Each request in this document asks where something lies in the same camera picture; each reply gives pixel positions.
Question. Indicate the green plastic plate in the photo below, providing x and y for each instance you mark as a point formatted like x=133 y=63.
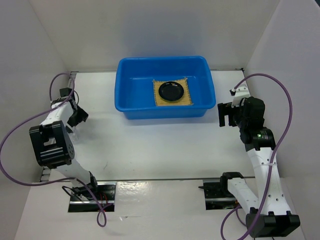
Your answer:
x=171 y=101

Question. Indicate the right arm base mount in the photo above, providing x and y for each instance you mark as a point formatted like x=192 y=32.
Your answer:
x=214 y=196

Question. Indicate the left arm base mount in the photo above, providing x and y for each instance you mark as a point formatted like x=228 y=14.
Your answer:
x=84 y=203

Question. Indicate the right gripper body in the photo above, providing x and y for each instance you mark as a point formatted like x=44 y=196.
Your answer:
x=242 y=121

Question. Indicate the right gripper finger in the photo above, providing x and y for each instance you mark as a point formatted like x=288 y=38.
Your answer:
x=231 y=117
x=222 y=112

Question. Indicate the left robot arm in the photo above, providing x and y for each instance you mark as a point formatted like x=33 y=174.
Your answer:
x=53 y=147

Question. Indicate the bamboo placemat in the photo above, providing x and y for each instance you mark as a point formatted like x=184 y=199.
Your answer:
x=186 y=101

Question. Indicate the clear plastic cup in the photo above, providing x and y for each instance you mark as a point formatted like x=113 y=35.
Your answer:
x=72 y=133

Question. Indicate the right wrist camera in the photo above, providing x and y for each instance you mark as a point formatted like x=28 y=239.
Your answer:
x=239 y=93

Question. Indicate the blue plastic bin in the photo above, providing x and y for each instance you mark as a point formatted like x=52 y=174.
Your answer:
x=135 y=90

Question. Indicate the black round plate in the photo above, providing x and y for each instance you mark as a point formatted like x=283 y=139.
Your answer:
x=171 y=90

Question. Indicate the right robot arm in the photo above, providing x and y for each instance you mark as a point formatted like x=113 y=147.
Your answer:
x=267 y=214

